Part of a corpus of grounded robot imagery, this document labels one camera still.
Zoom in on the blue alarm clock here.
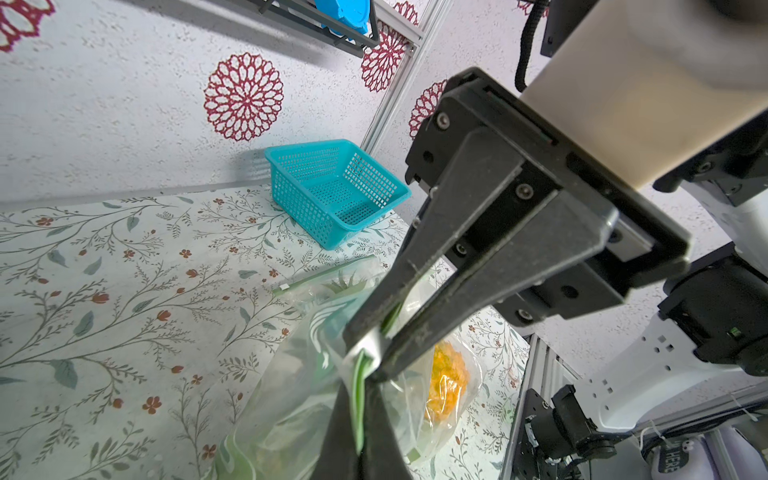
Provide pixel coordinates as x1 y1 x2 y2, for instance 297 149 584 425
315 0 371 35

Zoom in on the teal plastic basket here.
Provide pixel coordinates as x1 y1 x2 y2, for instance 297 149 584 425
265 139 411 250

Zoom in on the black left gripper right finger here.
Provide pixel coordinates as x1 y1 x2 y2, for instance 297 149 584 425
358 380 412 480

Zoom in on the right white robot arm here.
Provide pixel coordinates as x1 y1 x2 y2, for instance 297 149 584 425
314 1 767 479

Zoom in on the grey wall shelf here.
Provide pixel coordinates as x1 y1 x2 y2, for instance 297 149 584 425
245 0 381 58

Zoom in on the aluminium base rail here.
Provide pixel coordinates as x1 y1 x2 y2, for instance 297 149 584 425
500 335 767 479

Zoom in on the clear zip-top bag green seal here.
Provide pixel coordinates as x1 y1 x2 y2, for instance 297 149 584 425
204 255 385 479

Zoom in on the green pineapple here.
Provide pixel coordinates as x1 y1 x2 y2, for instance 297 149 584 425
311 269 385 343

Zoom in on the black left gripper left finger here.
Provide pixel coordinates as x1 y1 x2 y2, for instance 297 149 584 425
310 383 359 480

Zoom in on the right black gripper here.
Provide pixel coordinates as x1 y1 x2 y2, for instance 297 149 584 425
343 68 690 383

